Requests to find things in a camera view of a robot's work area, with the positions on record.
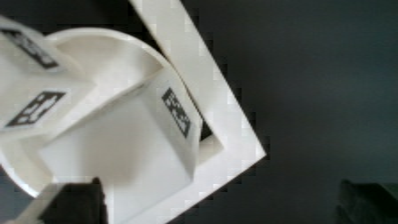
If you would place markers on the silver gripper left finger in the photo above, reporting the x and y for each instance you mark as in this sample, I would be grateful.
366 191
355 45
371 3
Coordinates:
69 204

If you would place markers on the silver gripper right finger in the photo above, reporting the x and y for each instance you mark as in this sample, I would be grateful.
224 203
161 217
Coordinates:
368 203

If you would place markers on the white stool leg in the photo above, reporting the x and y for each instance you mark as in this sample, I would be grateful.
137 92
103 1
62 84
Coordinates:
42 85
131 146

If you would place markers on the white right fence bar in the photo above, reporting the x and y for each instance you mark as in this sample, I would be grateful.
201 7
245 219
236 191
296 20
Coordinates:
229 150

